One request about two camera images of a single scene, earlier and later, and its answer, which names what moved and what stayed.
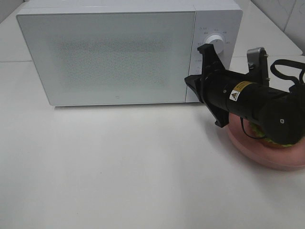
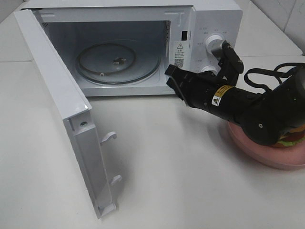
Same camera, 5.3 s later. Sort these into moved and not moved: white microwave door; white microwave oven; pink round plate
Moved: white microwave door
Not moved: pink round plate; white microwave oven
